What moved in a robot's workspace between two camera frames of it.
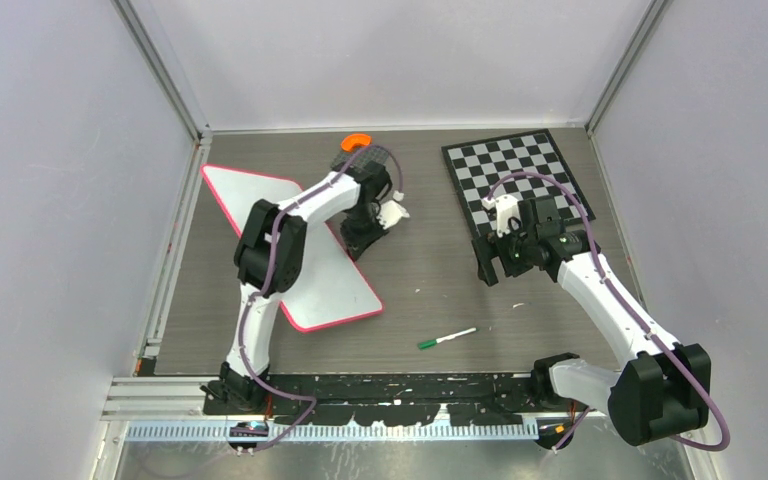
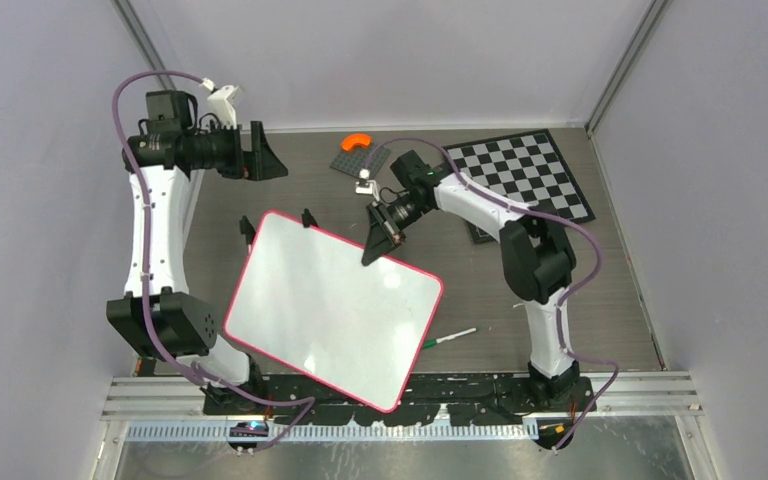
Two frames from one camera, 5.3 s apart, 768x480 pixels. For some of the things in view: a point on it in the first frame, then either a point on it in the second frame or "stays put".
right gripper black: [490, 246] → [385, 234]
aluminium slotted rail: [445, 431] stays put
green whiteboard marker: [447, 337] stays put
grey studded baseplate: [369, 154] stays put
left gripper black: [356, 244] → [259, 164]
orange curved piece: [349, 141] stays put
